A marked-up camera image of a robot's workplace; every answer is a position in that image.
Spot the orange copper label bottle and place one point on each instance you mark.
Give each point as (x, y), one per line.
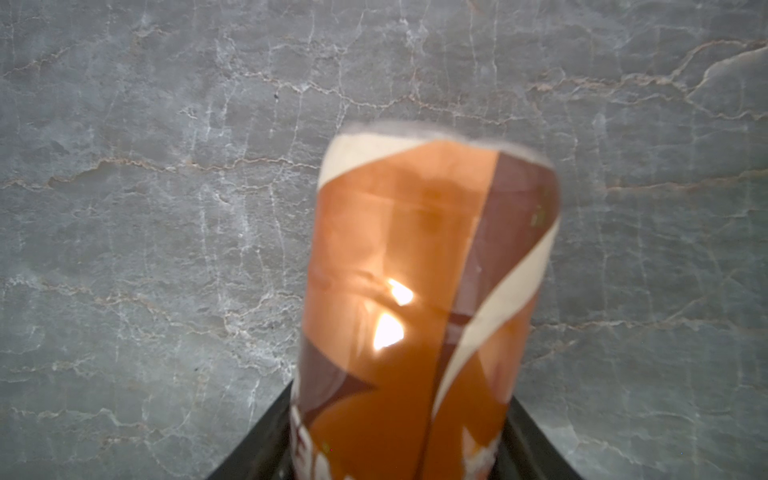
(428, 255)

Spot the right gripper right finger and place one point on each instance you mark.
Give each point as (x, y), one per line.
(525, 453)

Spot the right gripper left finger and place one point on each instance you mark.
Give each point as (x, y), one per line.
(263, 454)

